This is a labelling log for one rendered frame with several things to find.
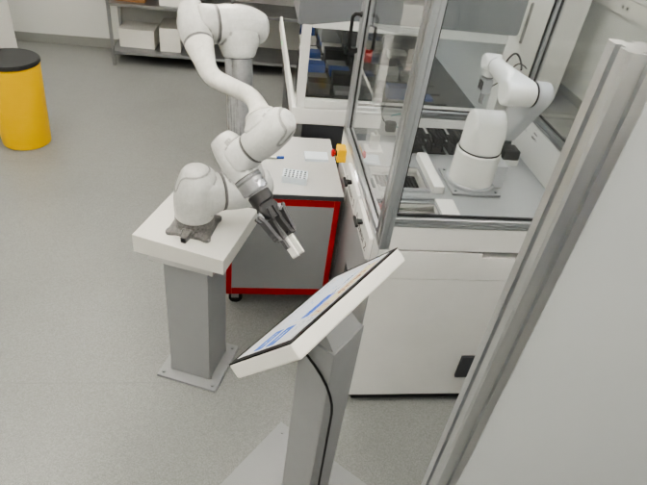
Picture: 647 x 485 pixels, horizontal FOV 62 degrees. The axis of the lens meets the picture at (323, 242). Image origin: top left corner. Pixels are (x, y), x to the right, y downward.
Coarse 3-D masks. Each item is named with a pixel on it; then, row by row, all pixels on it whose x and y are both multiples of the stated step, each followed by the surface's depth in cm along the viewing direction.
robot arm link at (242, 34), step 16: (224, 16) 186; (240, 16) 188; (256, 16) 191; (224, 32) 188; (240, 32) 189; (256, 32) 193; (224, 48) 193; (240, 48) 192; (256, 48) 197; (240, 64) 196; (240, 80) 198; (240, 112) 203; (240, 128) 206; (224, 176) 212; (240, 192) 212; (240, 208) 218
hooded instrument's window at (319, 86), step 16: (288, 0) 380; (288, 16) 375; (288, 32) 371; (320, 32) 288; (336, 32) 289; (352, 32) 289; (288, 48) 367; (320, 48) 293; (336, 48) 294; (288, 64) 363; (320, 64) 298; (336, 64) 299; (352, 64) 300; (320, 80) 304; (336, 80) 305; (320, 96) 310; (336, 96) 311
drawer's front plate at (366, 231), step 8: (360, 200) 234; (360, 208) 230; (360, 216) 230; (360, 224) 229; (368, 224) 220; (360, 232) 229; (368, 232) 216; (360, 240) 228; (368, 240) 214; (368, 248) 216; (368, 256) 218
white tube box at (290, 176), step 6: (288, 168) 275; (282, 174) 269; (288, 174) 271; (294, 174) 272; (300, 174) 272; (306, 174) 273; (282, 180) 270; (288, 180) 270; (294, 180) 269; (300, 180) 269; (306, 180) 269
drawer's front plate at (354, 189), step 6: (348, 168) 260; (348, 174) 260; (354, 174) 251; (354, 180) 247; (348, 186) 259; (354, 186) 243; (348, 192) 258; (354, 192) 243; (354, 198) 242; (354, 204) 242; (354, 210) 242
